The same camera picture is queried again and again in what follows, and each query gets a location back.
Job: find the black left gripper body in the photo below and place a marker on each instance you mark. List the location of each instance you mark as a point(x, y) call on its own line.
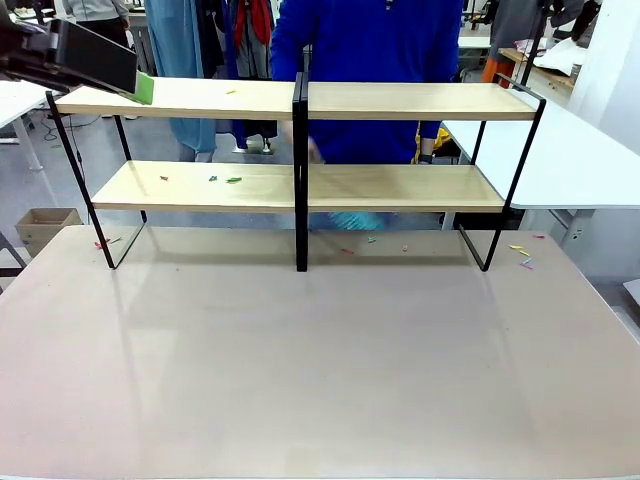
point(30, 50)

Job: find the teal hand brush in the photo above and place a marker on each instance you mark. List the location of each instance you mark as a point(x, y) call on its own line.
point(355, 221)

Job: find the person's left forearm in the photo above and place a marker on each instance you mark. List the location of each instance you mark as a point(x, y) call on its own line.
point(428, 146)

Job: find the person's right hand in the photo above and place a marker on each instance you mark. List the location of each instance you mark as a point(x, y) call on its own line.
point(310, 147)

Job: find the person in grey shirt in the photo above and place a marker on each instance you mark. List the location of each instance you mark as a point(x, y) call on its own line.
point(95, 12)

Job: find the white desk with grey legs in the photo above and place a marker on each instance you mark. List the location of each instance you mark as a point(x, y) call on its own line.
point(17, 105)

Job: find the light blue hanging garment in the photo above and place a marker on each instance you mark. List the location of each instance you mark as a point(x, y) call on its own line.
point(175, 50)

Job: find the red hanging garment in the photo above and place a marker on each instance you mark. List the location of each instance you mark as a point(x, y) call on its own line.
point(255, 20)

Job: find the brown cardboard box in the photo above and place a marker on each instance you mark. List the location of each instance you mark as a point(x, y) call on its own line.
point(47, 225)

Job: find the person in blue sweater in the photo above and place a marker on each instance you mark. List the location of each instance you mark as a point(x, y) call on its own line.
point(370, 50)

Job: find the black wristwatch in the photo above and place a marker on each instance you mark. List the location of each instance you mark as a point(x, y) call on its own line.
point(426, 159)

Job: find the orange garment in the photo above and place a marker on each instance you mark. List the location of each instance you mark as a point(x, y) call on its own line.
point(491, 70)

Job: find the black pole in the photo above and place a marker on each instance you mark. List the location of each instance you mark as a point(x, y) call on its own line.
point(534, 40)

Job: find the wooden workbench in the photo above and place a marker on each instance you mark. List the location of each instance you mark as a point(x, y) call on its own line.
point(550, 75)

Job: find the white sheet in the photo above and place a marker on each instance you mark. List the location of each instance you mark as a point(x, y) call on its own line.
point(562, 57)

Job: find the large white table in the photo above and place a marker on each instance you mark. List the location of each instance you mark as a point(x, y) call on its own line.
point(560, 160)

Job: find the blue-pink paper scrap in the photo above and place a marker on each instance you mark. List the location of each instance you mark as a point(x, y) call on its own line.
point(526, 263)

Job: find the wooden two-tier shelf black frame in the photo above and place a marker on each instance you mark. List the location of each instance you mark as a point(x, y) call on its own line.
point(200, 95)
point(400, 100)

